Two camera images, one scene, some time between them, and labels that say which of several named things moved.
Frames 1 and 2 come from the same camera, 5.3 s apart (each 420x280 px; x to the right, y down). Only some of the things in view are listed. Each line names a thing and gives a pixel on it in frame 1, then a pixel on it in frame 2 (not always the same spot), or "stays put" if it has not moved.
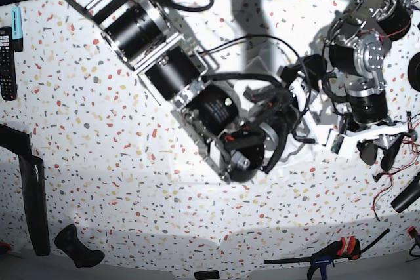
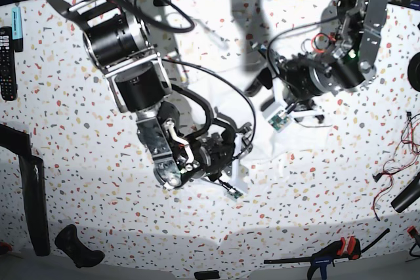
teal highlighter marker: (17, 29) stays put
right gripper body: (283, 109) to (221, 153)
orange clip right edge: (413, 231) stays put
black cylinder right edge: (409, 194) stays put
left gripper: (345, 143) to (301, 82)
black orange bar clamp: (348, 248) stays put
